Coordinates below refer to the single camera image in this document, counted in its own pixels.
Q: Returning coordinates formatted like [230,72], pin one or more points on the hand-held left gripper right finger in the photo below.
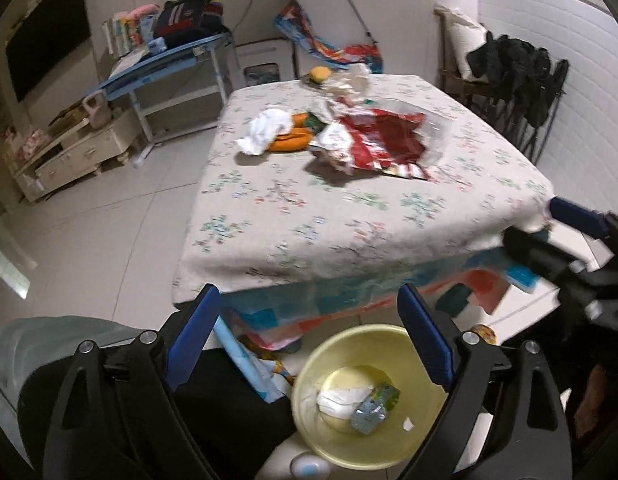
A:
[429,340]

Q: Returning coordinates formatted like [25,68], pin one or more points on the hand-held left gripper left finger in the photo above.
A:
[194,340]

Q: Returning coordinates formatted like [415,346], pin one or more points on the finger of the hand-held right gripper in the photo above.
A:
[579,220]
[544,255]

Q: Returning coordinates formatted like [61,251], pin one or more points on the yellow plastic basin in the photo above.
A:
[329,440]

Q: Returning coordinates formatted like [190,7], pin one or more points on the red snack wrapper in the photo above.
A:
[384,140]

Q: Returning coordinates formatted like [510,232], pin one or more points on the dark green slipper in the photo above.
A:
[455,299]

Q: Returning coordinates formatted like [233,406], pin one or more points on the patterned slipper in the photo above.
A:
[483,334]

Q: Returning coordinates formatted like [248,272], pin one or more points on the black pants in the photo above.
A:
[229,410]

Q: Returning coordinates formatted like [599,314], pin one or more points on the green plastic packet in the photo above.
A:
[376,407]

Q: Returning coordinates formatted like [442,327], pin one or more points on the white crumpled tissue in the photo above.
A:
[339,400]

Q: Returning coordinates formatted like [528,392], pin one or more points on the black folding chairs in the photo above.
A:
[544,110]

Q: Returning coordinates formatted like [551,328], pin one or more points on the person's leg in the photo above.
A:
[596,395]

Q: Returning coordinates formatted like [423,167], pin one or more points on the floral-cloth covered table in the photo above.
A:
[339,210]

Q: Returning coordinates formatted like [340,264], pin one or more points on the grey cushioned seat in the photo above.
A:
[34,345]

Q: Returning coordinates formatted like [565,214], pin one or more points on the small white round gadget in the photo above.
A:
[309,467]

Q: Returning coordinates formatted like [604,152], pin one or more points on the black jacket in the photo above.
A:
[509,60]

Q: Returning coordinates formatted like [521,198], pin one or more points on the wooden chair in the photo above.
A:
[456,85]

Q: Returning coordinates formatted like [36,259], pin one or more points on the white pillow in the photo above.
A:
[464,42]

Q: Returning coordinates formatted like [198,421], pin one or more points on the cream television cabinet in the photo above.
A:
[84,152]

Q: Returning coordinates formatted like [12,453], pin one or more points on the carrot plush toy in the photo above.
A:
[289,141]
[299,120]

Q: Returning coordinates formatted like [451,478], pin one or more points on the white crumpled paper towel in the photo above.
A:
[261,130]

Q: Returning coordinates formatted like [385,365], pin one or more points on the pink plastic jug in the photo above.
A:
[98,112]

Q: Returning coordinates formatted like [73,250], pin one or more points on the cardboard box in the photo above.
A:
[69,119]

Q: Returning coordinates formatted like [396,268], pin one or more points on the white cabinet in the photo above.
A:
[399,10]

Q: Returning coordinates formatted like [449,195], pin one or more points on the blue study desk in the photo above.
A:
[154,62]

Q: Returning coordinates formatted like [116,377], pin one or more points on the round fruit plate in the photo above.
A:
[314,82]

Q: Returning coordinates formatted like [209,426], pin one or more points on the white papers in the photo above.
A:
[129,62]

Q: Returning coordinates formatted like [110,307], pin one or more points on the colourful printed cloth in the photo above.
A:
[339,52]

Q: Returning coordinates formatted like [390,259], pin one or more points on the yellow orange fruit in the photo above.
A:
[319,73]

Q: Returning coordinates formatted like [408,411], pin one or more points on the white plastic stool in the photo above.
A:
[259,57]

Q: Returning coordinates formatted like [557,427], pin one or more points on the row of books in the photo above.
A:
[126,35]

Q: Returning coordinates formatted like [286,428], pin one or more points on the dark striped backpack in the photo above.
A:
[186,20]

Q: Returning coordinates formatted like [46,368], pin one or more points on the pink plush toy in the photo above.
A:
[139,11]

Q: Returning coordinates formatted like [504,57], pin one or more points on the black television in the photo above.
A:
[46,35]

